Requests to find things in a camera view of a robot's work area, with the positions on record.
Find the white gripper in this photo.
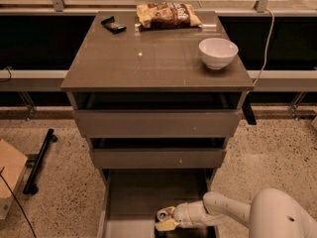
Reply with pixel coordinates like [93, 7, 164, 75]
[155, 201, 207, 232]

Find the dark pepsi soda can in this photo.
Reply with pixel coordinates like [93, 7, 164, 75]
[155, 209, 173, 231]

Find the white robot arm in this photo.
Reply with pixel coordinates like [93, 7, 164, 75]
[155, 188, 317, 238]

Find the grey open bottom drawer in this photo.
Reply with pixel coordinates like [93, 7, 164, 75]
[97, 169, 216, 238]

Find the grey middle drawer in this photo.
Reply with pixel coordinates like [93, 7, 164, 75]
[90, 138, 226, 169]

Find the grey top drawer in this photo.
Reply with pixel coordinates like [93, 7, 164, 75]
[67, 91, 242, 139]

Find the grey drawer cabinet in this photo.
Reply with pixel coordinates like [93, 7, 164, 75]
[60, 10, 255, 238]

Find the black metal bar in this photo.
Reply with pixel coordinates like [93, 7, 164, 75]
[23, 128, 57, 194]

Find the white ceramic bowl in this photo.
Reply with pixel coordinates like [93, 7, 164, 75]
[198, 38, 239, 69]

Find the yellow brown chip bag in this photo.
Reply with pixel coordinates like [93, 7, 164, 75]
[137, 2, 201, 29]

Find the small black snack packet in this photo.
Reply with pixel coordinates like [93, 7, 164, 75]
[101, 17, 127, 34]

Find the thin black cable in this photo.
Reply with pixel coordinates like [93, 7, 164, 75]
[0, 166, 38, 238]

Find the white cable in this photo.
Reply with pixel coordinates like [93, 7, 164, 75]
[253, 9, 275, 85]

